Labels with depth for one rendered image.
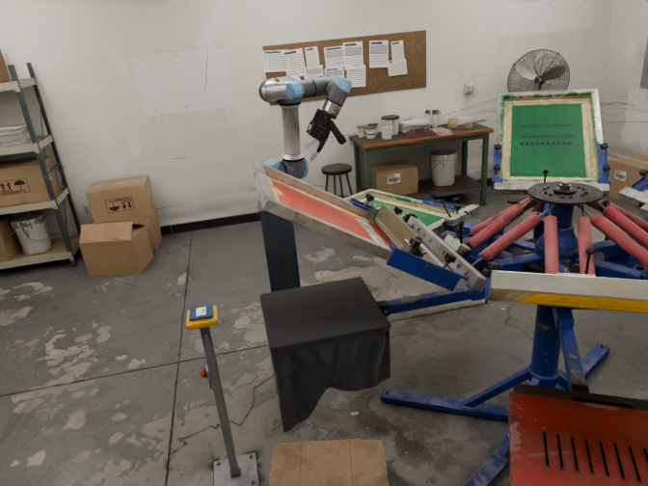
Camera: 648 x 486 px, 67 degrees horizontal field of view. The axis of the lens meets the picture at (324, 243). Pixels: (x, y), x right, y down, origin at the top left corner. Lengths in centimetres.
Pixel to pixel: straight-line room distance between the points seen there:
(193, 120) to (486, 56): 343
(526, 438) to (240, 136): 483
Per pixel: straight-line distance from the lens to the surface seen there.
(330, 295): 221
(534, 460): 132
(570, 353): 198
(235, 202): 588
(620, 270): 240
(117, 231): 511
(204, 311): 220
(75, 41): 575
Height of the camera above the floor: 204
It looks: 23 degrees down
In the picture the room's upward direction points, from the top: 5 degrees counter-clockwise
